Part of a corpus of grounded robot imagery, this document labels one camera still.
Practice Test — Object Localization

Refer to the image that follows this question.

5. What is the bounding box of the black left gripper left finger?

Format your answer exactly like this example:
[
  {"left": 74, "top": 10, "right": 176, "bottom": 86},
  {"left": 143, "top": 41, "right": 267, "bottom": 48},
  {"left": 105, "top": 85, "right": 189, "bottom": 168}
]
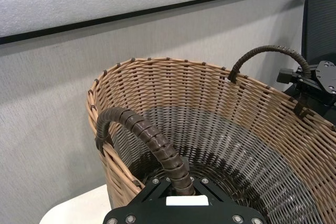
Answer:
[{"left": 126, "top": 177, "right": 172, "bottom": 207}]

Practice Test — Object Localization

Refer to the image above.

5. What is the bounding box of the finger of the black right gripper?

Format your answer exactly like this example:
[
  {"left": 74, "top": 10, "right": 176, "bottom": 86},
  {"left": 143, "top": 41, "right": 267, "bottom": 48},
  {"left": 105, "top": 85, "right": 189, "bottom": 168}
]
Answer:
[
  {"left": 296, "top": 79, "right": 320, "bottom": 97},
  {"left": 276, "top": 67, "right": 316, "bottom": 86}
]

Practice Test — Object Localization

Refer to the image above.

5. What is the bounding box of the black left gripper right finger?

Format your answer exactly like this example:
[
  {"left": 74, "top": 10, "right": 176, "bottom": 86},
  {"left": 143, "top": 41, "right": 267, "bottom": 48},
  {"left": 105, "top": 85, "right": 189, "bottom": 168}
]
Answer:
[{"left": 181, "top": 157, "right": 237, "bottom": 206}]

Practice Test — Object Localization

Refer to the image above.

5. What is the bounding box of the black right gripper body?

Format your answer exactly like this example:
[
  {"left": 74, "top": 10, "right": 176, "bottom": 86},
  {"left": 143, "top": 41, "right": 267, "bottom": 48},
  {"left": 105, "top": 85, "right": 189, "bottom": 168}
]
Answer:
[{"left": 311, "top": 60, "right": 336, "bottom": 107}]

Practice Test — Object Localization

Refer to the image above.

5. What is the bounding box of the tan grey woven laundry basket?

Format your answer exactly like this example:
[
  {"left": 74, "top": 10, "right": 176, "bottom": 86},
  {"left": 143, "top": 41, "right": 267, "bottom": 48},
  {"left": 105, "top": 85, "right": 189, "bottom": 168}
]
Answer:
[{"left": 85, "top": 45, "right": 336, "bottom": 224}]

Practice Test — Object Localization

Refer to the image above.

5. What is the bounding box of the black mesh office chair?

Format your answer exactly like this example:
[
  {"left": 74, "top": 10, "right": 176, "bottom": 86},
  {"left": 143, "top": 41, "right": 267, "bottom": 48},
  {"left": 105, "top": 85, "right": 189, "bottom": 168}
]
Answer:
[{"left": 285, "top": 0, "right": 336, "bottom": 127}]

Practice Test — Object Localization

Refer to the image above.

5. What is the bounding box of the white rounded pedestal table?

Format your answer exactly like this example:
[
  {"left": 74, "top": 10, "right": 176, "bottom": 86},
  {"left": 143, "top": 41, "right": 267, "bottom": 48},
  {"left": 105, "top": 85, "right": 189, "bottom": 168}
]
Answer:
[{"left": 39, "top": 184, "right": 114, "bottom": 224}]

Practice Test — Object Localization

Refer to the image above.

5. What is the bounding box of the black wall trim strip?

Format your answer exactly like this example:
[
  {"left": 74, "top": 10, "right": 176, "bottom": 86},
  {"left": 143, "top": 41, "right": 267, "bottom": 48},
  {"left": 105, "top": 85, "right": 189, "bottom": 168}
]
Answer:
[{"left": 0, "top": 0, "right": 336, "bottom": 46}]

